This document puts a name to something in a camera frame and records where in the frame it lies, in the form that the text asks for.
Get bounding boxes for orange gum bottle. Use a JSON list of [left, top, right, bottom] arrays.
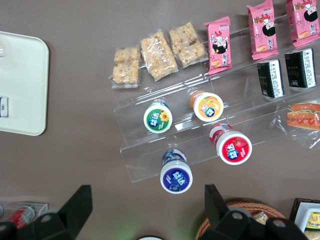
[[189, 90, 225, 123]]

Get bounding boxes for pink cartoon snack packet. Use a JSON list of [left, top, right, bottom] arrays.
[[285, 0, 320, 48], [203, 16, 234, 76], [246, 0, 280, 61]]

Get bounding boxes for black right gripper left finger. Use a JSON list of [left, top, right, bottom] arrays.
[[0, 184, 94, 240]]

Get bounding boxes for brown wicker basket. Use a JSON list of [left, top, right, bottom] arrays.
[[194, 199, 287, 240]]

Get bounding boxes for white yellow food package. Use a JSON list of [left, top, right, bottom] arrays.
[[294, 201, 320, 234]]

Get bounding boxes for wrapped hot dog bun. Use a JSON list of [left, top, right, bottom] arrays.
[[272, 101, 320, 151]]

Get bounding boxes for black white rice ball packet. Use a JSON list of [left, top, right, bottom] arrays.
[[256, 58, 285, 99], [284, 47, 317, 89]]

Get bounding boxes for blue gum bottle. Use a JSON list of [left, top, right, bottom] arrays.
[[159, 149, 194, 195]]

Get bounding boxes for beige wrapped snack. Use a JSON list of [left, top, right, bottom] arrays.
[[251, 210, 270, 226]]

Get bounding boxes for green gum bottle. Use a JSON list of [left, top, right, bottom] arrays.
[[143, 99, 174, 134]]

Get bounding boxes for clear-wrapped rice crispy bar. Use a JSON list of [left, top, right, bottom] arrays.
[[138, 30, 179, 82], [108, 46, 142, 90], [167, 21, 209, 69]]

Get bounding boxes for red white bottle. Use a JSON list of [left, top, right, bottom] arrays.
[[6, 204, 36, 230]]

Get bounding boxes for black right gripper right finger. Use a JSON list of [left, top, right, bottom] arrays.
[[197, 184, 310, 240]]

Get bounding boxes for red gum bottle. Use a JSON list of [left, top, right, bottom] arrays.
[[209, 122, 253, 165]]

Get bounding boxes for clear acrylic tiered stand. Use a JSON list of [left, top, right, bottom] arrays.
[[199, 12, 320, 153], [108, 42, 253, 184]]

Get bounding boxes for dark woven basket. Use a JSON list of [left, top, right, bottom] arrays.
[[289, 197, 320, 240]]

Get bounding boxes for cream plastic tray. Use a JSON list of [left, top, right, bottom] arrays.
[[0, 30, 50, 137]]

